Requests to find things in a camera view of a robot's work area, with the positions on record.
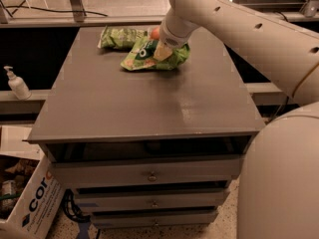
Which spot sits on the grey drawer cabinet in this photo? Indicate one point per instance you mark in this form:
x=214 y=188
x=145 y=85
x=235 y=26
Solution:
x=105 y=130

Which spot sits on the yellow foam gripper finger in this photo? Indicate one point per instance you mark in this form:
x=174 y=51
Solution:
x=162 y=51

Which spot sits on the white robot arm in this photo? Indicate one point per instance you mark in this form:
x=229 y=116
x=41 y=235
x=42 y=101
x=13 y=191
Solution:
x=278 y=194

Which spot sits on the green rice chip bag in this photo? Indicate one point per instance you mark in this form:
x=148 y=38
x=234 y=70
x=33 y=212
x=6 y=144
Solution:
x=142 y=56

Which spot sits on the green jalapeno chip bag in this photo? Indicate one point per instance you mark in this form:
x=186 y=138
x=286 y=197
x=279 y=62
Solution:
x=120 y=38

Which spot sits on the brass middle drawer knob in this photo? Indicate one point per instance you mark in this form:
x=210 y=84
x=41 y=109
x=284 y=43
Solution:
x=155 y=204

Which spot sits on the red apple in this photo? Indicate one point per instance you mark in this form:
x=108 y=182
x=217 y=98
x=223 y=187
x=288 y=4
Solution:
x=155 y=33

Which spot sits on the white cardboard box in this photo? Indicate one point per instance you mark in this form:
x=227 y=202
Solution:
x=30 y=194

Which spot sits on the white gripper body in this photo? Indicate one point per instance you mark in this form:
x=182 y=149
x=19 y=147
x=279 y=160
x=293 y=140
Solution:
x=169 y=37

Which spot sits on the brass top drawer knob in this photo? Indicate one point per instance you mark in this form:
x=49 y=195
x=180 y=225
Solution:
x=152 y=177

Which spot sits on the white pump bottle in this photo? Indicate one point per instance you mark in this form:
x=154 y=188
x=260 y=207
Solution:
x=17 y=85

